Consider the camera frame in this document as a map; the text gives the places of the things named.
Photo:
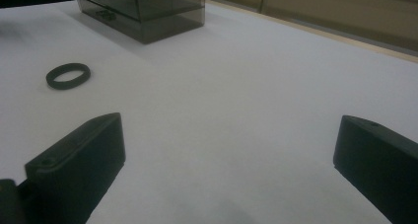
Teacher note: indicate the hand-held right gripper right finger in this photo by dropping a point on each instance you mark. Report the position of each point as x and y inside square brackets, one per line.
[378, 161]

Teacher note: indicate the smoked transparent drawer box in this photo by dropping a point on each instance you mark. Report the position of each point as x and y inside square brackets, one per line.
[164, 28]

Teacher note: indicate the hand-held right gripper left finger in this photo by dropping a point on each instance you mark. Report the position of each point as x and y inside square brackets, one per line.
[79, 164]

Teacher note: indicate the white table cover sheet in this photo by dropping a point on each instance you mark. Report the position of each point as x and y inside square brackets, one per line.
[230, 112]

